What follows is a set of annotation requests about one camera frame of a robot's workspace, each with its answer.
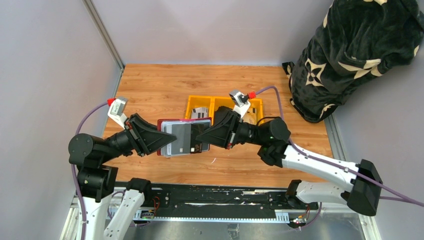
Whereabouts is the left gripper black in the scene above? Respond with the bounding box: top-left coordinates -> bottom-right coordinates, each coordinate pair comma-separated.
100,111 -> 177,163

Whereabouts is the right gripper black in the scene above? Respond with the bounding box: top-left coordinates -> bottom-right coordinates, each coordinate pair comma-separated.
196,109 -> 267,150

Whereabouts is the black VIP credit card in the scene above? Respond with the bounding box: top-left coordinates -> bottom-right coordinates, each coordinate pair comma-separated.
190,122 -> 210,154

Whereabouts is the red card holder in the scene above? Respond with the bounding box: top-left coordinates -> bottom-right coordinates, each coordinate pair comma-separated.
157,117 -> 212,158

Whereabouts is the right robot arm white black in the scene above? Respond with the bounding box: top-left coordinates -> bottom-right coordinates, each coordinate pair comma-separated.
196,106 -> 383,217

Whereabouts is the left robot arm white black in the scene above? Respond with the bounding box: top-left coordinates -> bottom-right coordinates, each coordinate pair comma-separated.
68,113 -> 177,240

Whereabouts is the white striped cards stack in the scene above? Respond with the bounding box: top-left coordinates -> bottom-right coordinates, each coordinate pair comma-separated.
190,107 -> 209,119

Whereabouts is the gold cards stack in bin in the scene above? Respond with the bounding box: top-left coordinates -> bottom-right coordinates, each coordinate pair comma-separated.
242,107 -> 258,125

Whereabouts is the grey credit card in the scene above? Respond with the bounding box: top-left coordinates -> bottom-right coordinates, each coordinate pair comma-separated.
165,122 -> 191,157

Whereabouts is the middle yellow bin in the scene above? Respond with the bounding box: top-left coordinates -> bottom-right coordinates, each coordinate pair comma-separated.
210,96 -> 235,114

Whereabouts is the right yellow bin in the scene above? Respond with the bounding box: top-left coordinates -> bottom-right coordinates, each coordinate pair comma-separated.
242,98 -> 264,125

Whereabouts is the black patterned blanket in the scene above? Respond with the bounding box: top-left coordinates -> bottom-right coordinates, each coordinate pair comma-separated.
282,0 -> 424,123

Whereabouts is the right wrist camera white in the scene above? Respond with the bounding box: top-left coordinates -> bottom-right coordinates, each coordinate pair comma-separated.
229,90 -> 251,119

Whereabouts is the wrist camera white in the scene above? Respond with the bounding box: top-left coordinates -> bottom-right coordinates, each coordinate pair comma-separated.
229,90 -> 251,119
107,96 -> 128,129

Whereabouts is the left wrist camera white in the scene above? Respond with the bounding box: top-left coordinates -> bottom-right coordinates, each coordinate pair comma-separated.
107,96 -> 128,129

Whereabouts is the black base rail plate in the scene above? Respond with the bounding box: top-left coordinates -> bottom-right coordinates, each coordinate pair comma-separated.
142,183 -> 319,220

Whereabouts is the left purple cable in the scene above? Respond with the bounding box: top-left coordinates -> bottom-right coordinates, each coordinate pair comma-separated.
70,97 -> 117,240

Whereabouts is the aluminium frame post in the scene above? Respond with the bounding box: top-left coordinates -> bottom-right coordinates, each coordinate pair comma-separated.
82,0 -> 125,73

